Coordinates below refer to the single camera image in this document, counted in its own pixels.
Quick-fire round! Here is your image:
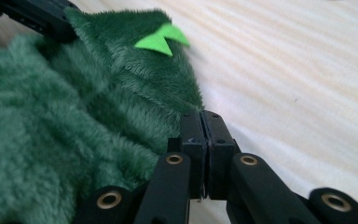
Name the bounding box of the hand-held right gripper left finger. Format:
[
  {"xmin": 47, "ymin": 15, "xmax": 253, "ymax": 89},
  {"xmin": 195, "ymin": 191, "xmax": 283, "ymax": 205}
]
[{"xmin": 167, "ymin": 110, "xmax": 208, "ymax": 200}]

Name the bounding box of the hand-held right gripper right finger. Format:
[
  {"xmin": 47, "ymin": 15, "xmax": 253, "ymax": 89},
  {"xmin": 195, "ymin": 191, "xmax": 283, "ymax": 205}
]
[{"xmin": 202, "ymin": 110, "xmax": 241, "ymax": 201}]

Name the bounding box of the green plush garment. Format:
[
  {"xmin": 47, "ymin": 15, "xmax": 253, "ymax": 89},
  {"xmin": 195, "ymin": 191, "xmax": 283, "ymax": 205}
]
[{"xmin": 0, "ymin": 8, "xmax": 204, "ymax": 224}]

